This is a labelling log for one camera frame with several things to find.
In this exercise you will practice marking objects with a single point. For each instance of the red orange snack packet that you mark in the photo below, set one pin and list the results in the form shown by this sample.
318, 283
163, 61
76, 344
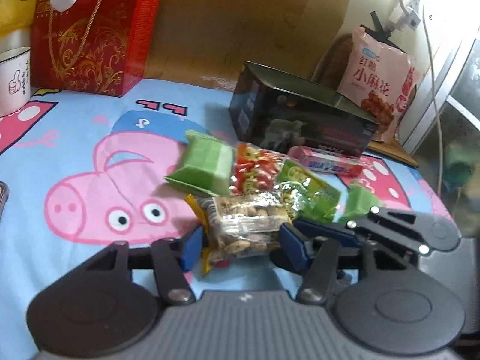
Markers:
255, 169

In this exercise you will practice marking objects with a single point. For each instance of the white power adapter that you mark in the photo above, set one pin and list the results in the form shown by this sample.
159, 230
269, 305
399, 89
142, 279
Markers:
405, 14

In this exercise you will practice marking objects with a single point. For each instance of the light green snack packet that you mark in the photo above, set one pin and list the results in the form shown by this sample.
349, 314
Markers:
205, 167

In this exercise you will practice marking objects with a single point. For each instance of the small green snack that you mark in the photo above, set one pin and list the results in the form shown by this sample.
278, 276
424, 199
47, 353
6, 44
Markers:
359, 202

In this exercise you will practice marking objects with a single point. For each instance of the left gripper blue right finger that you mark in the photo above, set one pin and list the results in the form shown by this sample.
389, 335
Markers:
318, 267

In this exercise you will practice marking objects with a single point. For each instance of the red gift bag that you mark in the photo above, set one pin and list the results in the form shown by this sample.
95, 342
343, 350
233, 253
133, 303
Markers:
96, 46

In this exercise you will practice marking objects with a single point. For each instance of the dark green snack packet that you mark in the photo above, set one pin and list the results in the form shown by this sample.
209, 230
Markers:
305, 195

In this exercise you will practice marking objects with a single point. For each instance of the yellow plush toy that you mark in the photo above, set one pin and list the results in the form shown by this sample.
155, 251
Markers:
16, 15

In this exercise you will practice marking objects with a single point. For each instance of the pink candy box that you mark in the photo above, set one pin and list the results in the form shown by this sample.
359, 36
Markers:
317, 160

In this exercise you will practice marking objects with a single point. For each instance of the white enamel mug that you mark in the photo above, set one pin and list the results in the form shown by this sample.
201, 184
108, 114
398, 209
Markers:
15, 89

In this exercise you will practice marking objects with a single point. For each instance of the large pink snack bag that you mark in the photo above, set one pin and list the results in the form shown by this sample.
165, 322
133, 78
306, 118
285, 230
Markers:
380, 79

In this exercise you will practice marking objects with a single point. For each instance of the clear nut cookie packet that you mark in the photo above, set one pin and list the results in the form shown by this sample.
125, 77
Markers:
239, 226

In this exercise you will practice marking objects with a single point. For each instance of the wooden board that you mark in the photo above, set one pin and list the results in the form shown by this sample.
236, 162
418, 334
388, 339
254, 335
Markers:
206, 42

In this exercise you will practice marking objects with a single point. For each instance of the black cardboard storage box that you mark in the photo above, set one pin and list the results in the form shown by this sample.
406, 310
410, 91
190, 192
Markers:
276, 110

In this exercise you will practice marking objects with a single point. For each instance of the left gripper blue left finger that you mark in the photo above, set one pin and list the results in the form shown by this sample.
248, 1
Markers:
171, 259

